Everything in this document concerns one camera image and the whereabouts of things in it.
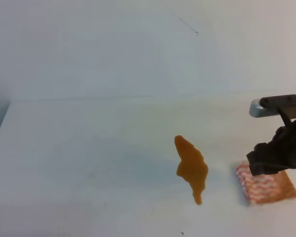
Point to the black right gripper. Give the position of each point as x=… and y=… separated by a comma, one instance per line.
x=280, y=153

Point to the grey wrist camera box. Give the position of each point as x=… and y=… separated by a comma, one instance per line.
x=256, y=110

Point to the brown coffee stain puddle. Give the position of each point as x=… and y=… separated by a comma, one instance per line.
x=192, y=167

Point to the red white striped rag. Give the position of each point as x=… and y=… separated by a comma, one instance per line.
x=264, y=189

